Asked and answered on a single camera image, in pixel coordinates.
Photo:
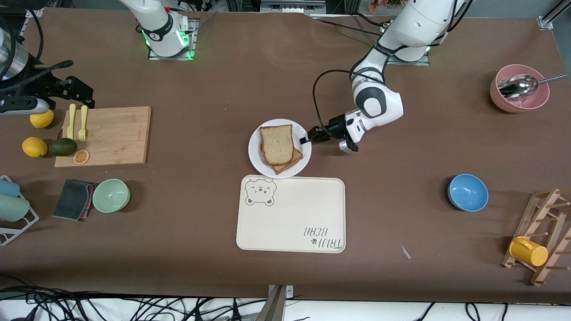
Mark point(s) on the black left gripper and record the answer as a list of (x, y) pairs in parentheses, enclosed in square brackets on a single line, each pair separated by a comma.
[(335, 125)]

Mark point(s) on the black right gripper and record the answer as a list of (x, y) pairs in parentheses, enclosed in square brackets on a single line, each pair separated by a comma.
[(43, 85)]

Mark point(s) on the plain bread slice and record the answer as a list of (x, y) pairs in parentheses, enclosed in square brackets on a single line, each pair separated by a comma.
[(276, 145)]

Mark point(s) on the white round plate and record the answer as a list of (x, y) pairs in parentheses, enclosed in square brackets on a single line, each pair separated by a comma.
[(256, 156)]

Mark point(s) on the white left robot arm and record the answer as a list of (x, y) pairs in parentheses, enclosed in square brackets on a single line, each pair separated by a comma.
[(379, 104)]

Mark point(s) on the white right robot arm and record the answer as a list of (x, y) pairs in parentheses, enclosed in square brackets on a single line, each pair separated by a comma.
[(163, 26)]

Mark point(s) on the yellow plastic knife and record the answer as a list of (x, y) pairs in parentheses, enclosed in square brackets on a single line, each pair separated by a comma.
[(71, 120)]

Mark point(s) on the yellow plastic fork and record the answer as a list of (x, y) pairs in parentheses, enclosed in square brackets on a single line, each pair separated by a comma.
[(83, 127)]

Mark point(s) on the yellow lemon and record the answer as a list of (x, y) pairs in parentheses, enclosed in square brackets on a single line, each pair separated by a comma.
[(42, 120), (35, 147)]

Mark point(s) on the green avocado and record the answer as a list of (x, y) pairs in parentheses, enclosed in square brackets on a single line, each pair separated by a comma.
[(62, 147)]

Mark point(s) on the wooden cutting board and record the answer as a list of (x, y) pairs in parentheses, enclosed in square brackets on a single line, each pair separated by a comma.
[(125, 138)]

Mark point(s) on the orange slice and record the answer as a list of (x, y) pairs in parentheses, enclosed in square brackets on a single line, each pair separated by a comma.
[(81, 157)]

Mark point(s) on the cream bear print tray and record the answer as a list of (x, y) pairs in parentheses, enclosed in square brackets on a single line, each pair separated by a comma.
[(290, 218)]

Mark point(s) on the pale green bowl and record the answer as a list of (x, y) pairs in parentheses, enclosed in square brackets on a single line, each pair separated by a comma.
[(110, 196)]

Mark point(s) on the grey folded cloth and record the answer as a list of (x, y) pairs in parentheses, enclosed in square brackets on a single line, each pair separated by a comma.
[(71, 199)]

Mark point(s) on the light blue cup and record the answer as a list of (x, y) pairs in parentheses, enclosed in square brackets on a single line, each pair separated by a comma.
[(9, 188)]

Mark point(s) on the pale green cup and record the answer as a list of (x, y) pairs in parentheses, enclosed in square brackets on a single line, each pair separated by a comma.
[(13, 207)]

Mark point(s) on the orange artificial flowers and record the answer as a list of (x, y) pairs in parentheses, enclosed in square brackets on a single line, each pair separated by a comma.
[(383, 4)]

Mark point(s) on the small white tape scrap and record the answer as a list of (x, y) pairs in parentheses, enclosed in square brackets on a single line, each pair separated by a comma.
[(405, 252)]

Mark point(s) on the blue bowl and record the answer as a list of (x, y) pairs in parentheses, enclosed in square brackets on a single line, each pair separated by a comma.
[(467, 192)]

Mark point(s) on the pink bowl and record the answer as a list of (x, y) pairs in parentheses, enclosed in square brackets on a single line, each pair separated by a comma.
[(519, 105)]

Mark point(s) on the metal spoon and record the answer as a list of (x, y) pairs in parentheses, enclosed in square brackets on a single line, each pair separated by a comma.
[(519, 84)]

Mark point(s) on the wooden cup rack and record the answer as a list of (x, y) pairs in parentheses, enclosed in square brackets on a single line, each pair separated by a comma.
[(534, 218)]

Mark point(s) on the yellow mug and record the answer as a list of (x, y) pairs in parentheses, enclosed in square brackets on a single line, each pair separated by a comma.
[(531, 253)]

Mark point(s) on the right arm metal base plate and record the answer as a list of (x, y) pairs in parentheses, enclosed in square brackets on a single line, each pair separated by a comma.
[(171, 58)]

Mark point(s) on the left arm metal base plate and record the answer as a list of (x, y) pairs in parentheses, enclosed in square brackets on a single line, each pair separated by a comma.
[(421, 63)]

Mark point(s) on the metal background frame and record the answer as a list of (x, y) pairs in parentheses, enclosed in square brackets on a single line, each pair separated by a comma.
[(290, 5)]

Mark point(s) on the metal table edge bracket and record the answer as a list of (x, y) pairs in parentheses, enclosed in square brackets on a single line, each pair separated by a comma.
[(279, 307)]

